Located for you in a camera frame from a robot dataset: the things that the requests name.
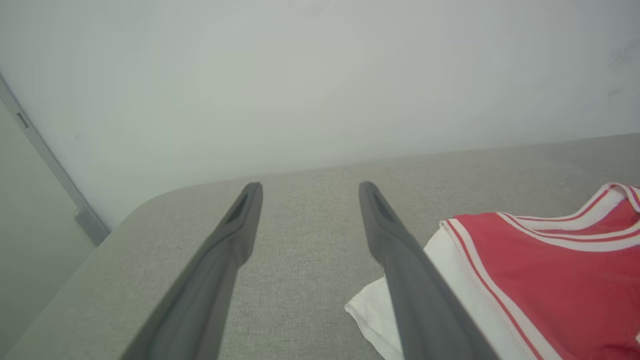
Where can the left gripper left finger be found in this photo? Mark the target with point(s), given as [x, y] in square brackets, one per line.
[210, 280]

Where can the grey metal frame strip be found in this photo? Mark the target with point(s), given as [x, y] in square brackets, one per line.
[50, 165]

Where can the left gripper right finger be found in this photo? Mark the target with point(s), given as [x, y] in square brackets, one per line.
[420, 300]

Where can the red and white basketball jersey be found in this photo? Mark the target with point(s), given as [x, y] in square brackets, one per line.
[550, 275]

